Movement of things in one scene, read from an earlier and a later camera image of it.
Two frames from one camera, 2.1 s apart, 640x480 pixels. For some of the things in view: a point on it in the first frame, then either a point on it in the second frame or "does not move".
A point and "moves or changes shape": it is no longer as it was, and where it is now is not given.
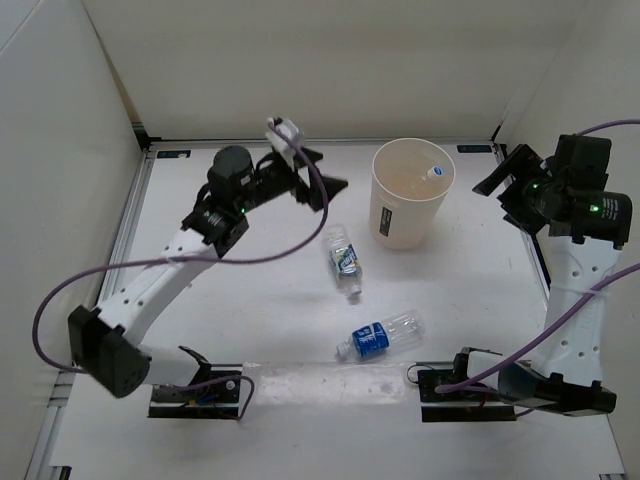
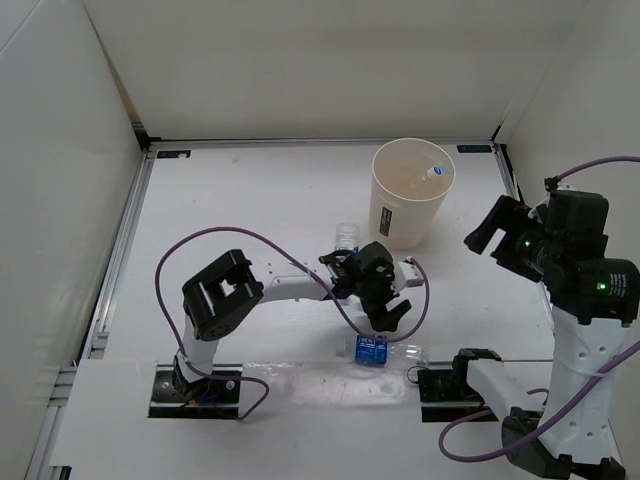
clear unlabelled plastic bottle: x=416 y=180 does not move
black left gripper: x=332 y=186 → x=382 y=320
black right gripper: x=522 y=160 → x=511 y=215
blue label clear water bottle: x=387 y=333 moves or changes shape
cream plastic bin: x=411 y=177 does not move
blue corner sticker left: x=166 y=154 does not move
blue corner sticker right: x=474 y=148 does not move
